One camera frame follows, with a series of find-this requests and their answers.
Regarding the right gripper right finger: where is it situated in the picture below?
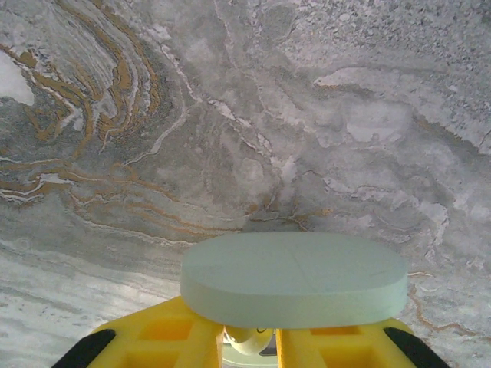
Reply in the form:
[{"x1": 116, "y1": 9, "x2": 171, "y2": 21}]
[{"x1": 275, "y1": 320, "x2": 449, "y2": 368}]

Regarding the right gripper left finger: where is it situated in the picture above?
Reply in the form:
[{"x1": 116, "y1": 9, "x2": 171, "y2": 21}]
[{"x1": 51, "y1": 295, "x2": 224, "y2": 368}]

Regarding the mint green charging case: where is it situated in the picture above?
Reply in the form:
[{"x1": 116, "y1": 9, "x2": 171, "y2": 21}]
[{"x1": 179, "y1": 231, "x2": 408, "y2": 368}]

